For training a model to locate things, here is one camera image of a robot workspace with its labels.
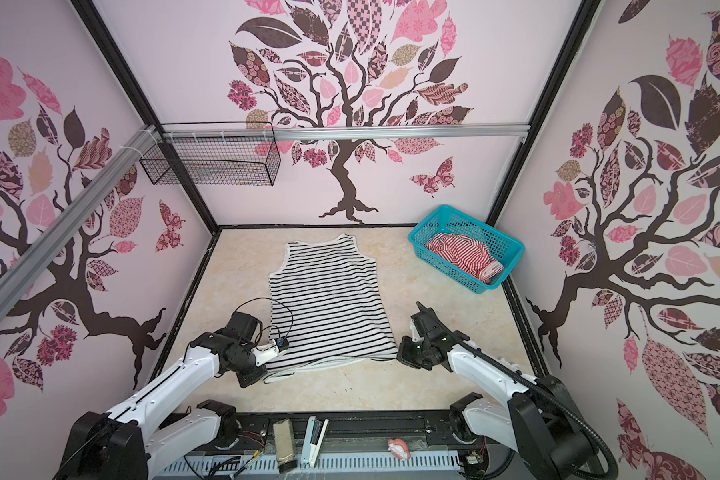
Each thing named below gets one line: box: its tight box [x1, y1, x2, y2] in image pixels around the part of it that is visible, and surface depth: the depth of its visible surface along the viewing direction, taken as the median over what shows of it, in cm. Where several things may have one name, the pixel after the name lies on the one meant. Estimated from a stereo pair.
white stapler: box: [301, 416, 329, 468], surface depth 72 cm
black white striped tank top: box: [264, 234, 398, 383], surface depth 97 cm
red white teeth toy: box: [387, 438, 411, 461], surface depth 69 cm
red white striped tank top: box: [425, 233, 505, 284], surface depth 109 cm
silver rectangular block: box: [272, 418, 297, 474], surface depth 71 cm
